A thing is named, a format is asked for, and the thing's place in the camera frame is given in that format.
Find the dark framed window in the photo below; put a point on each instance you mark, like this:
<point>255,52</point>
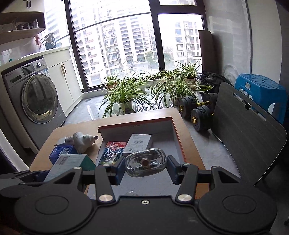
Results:
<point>153,45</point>

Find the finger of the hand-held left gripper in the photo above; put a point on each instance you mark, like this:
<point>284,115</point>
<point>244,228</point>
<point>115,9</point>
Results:
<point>41,175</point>

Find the teal cardboard box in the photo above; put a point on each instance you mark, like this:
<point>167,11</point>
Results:
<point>67,162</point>

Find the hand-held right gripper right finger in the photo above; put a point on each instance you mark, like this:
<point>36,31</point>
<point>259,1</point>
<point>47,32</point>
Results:
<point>172,170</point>

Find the small white labelled box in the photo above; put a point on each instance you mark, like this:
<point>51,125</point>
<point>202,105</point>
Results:
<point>137,141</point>

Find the grey washing machine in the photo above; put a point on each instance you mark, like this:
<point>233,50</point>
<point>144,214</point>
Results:
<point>38,101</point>

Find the brown rolled mat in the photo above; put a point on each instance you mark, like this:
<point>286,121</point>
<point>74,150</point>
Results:
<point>205,49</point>

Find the cream floor cabinet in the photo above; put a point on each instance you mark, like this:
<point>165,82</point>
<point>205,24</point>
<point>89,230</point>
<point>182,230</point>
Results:
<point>61,85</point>

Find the white plug-in vaporizer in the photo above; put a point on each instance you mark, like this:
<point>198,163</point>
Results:
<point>82,142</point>

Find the white round fan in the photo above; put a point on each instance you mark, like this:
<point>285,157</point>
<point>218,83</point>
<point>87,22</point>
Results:
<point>230,72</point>

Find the red and blue card pack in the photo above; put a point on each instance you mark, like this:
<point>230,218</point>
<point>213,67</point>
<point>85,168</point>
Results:
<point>111,151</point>

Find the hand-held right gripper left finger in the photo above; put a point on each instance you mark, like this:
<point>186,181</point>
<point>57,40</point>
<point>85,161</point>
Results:
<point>119,172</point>

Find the wooden wall shelf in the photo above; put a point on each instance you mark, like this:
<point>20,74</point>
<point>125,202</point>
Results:
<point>22,32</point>

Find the black dumbbell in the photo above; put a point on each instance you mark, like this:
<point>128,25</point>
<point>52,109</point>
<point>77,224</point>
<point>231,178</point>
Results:
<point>187,106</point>
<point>201,118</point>

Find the blue printed box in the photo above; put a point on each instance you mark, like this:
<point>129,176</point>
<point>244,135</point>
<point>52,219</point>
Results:
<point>61,152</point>

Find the orange-edged cardboard box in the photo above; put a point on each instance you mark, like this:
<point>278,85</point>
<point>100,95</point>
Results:
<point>162,137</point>

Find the hanging blue cloth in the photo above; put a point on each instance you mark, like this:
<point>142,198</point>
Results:
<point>49,41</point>

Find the dark folding board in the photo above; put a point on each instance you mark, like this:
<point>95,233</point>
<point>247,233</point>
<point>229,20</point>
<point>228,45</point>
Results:
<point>243,135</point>

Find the potted spider plant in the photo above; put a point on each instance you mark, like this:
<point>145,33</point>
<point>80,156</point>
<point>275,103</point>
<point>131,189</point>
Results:
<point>189,72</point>
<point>141,81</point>
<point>110,82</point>
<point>178,90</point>
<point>123,97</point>

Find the cream upper cabinet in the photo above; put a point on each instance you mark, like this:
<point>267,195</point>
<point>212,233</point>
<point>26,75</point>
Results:
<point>22,5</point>

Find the blue plastic stool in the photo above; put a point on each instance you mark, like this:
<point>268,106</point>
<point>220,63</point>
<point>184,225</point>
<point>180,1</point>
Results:
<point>259,85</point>

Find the black bag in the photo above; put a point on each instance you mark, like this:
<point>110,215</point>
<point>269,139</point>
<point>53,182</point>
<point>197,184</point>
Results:
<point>214,79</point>

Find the clear bottle with grey cap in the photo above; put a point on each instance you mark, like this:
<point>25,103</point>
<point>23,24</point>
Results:
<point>135,162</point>

